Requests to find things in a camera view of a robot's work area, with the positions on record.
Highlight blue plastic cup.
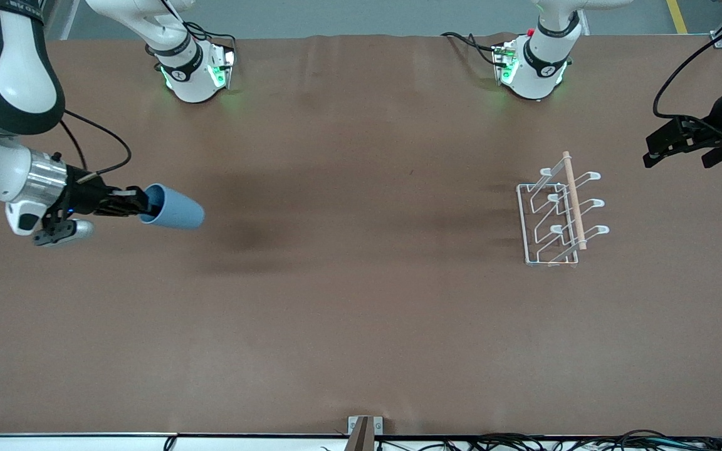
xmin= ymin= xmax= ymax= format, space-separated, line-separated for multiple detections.
xmin=139 ymin=183 xmax=206 ymax=230

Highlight brown table cover mat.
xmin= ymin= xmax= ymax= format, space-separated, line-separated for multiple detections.
xmin=0 ymin=33 xmax=722 ymax=437

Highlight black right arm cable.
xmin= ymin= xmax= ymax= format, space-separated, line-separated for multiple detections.
xmin=59 ymin=110 xmax=132 ymax=184

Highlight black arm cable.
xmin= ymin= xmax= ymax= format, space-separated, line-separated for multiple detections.
xmin=59 ymin=110 xmax=132 ymax=184
xmin=652 ymin=0 xmax=722 ymax=121

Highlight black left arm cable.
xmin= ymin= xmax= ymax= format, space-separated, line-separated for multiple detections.
xmin=652 ymin=0 xmax=722 ymax=121

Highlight white wire cup rack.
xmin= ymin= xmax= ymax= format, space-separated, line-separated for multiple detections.
xmin=516 ymin=150 xmax=610 ymax=269

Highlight black right base cables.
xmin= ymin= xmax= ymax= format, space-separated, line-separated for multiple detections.
xmin=157 ymin=0 xmax=238 ymax=54

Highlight black left base cable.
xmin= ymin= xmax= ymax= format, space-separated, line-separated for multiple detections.
xmin=441 ymin=31 xmax=501 ymax=67

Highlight metal bracket with brown post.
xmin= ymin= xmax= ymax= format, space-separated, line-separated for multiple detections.
xmin=345 ymin=415 xmax=384 ymax=451

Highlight black cable bundle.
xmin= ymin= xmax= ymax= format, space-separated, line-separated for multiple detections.
xmin=374 ymin=430 xmax=722 ymax=451

